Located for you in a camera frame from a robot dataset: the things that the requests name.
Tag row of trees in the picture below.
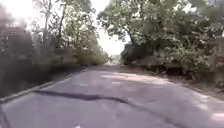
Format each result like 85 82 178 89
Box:
97 0 224 84
0 0 110 98

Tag dirt verge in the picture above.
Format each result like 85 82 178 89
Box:
126 65 224 102

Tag concrete kerb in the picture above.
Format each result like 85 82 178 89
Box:
0 68 88 104

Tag grey asphalt road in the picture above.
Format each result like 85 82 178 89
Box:
0 64 224 128

